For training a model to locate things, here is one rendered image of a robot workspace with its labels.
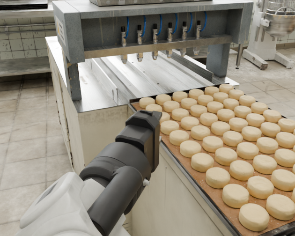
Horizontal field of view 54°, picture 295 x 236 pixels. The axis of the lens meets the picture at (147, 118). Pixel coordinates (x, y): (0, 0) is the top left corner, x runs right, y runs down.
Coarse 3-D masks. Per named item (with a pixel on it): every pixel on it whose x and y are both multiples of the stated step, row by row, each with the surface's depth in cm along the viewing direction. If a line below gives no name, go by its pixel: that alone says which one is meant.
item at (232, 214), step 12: (240, 132) 79; (168, 144) 74; (180, 156) 69; (192, 168) 65; (228, 168) 65; (276, 168) 65; (288, 168) 65; (204, 180) 61; (240, 180) 61; (216, 192) 58; (276, 192) 58; (288, 192) 58; (216, 204) 55; (264, 204) 55; (228, 216) 53; (240, 228) 50; (276, 228) 50
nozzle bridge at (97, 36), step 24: (72, 0) 114; (216, 0) 114; (240, 0) 114; (72, 24) 89; (96, 24) 100; (120, 24) 103; (168, 24) 110; (192, 24) 114; (216, 24) 118; (240, 24) 113; (72, 48) 92; (96, 48) 101; (120, 48) 102; (144, 48) 105; (168, 48) 109; (216, 48) 132; (72, 72) 106; (216, 72) 135; (72, 96) 110
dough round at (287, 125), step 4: (280, 120) 81; (284, 120) 81; (288, 120) 81; (292, 120) 81; (280, 124) 79; (284, 124) 79; (288, 124) 79; (292, 124) 79; (280, 128) 79; (284, 128) 78; (288, 128) 78; (292, 128) 78; (288, 132) 78; (292, 132) 78
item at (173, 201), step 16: (128, 112) 110; (160, 144) 85; (160, 160) 87; (160, 176) 89; (176, 176) 78; (144, 192) 109; (160, 192) 92; (176, 192) 80; (192, 192) 70; (144, 208) 113; (160, 208) 95; (176, 208) 82; (192, 208) 72; (208, 208) 64; (144, 224) 118; (160, 224) 98; (176, 224) 84; (192, 224) 73; (208, 224) 65; (224, 224) 59
